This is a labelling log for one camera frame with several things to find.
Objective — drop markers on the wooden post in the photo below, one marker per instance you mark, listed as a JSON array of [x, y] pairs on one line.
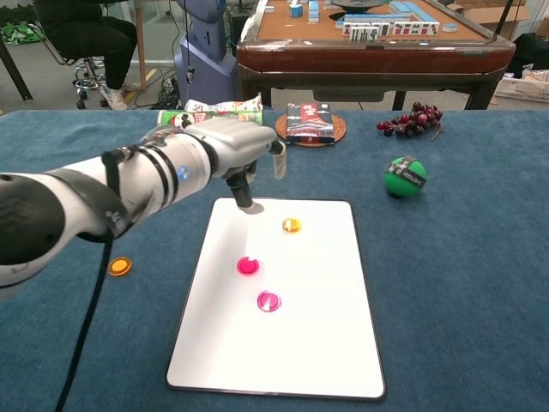
[[141, 51]]

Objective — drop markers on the upright mahjong tile row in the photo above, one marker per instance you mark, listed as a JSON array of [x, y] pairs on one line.
[[364, 35]]

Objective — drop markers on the brown cardboard box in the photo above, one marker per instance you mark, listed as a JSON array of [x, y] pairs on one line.
[[493, 13]]

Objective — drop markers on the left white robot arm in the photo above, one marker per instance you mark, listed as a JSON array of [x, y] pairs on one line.
[[86, 197]]

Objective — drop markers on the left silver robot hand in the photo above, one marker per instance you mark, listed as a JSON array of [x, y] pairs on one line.
[[240, 137]]

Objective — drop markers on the face-up mahjong tile row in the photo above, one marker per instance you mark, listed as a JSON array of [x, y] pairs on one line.
[[407, 29]]

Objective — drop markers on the black bag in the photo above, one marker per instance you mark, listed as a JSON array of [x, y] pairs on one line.
[[532, 51]]

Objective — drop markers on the green Pringles can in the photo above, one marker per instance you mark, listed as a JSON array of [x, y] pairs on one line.
[[171, 119]]

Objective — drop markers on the dark wooden leg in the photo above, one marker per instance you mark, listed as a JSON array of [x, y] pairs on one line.
[[15, 70]]

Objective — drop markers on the black chrome stool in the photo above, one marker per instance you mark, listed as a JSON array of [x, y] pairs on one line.
[[88, 75]]

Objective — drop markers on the blue machine base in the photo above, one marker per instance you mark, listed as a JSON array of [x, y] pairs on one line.
[[206, 64]]

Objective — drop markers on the orange disc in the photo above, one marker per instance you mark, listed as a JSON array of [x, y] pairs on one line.
[[119, 266], [291, 225]]

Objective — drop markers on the white plastic basket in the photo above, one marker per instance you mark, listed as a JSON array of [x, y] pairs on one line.
[[523, 89]]

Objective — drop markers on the person in black trousers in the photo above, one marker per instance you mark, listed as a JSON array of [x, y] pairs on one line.
[[86, 34]]

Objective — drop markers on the pink disc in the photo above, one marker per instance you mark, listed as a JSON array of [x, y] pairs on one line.
[[269, 301], [247, 265]]

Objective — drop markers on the white snack bag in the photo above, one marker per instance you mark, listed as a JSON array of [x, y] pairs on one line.
[[227, 106]]

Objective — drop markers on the brown mahjong table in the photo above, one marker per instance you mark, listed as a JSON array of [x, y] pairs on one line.
[[373, 58]]

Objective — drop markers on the single blue mahjong tile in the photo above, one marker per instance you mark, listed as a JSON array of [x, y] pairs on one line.
[[450, 28]]

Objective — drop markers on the dark red grape bunch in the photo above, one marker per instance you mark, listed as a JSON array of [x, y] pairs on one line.
[[412, 122]]

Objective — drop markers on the dark round dish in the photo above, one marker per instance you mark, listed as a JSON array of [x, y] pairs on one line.
[[358, 4]]

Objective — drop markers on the green foliage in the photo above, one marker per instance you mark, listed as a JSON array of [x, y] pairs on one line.
[[17, 33]]

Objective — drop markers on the dark red card box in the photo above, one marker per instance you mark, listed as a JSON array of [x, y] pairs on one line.
[[311, 122]]

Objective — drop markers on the brown woven coaster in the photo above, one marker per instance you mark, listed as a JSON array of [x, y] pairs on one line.
[[339, 129]]

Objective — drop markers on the white magnetic board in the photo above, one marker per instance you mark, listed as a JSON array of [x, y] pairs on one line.
[[300, 343]]

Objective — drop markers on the blue mahjong tile wall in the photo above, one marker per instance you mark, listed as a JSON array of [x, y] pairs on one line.
[[313, 13], [405, 9]]

